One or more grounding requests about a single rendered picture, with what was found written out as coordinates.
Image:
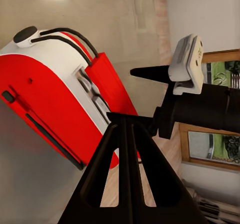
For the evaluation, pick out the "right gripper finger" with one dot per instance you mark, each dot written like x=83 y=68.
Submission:
x=159 y=73
x=151 y=124

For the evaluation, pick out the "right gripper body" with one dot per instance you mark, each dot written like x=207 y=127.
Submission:
x=207 y=110

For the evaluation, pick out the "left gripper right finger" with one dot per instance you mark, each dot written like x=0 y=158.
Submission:
x=174 y=204

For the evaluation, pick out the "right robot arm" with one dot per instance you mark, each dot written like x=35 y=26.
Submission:
x=188 y=100

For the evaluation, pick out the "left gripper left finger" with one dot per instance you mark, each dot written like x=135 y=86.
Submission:
x=84 y=205

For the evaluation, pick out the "radio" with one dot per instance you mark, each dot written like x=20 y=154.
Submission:
x=51 y=81

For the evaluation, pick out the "coffee table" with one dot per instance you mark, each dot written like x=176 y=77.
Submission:
x=36 y=181

